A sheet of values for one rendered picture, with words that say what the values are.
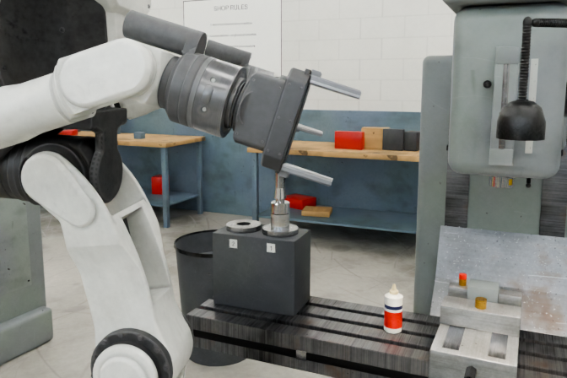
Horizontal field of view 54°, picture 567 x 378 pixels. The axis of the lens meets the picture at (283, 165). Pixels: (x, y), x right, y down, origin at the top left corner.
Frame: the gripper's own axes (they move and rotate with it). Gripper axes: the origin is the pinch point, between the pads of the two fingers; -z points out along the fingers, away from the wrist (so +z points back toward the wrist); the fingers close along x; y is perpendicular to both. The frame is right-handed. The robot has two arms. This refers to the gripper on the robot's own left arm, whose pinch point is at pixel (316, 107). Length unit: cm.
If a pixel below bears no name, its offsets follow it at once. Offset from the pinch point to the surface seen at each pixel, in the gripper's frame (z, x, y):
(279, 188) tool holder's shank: 1.3, -22.7, 8.7
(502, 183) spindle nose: -38.2, -1.5, -15.2
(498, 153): -30.9, 4.8, -23.7
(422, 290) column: -49, -45, 24
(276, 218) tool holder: -0.1, -29.9, 6.9
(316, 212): -77, -143, 368
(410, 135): -131, -47, 354
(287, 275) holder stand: -6.0, -40.4, 0.4
